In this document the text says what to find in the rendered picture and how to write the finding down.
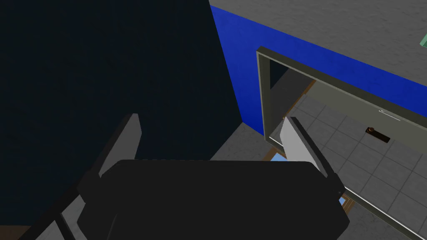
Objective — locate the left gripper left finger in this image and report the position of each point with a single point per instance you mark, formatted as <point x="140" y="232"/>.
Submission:
<point x="123" y="143"/>

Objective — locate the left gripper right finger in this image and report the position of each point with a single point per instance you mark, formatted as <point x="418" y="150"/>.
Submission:
<point x="297" y="146"/>

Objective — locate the olive grey door leaf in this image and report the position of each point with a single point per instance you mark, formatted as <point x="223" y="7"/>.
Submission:
<point x="347" y="104"/>

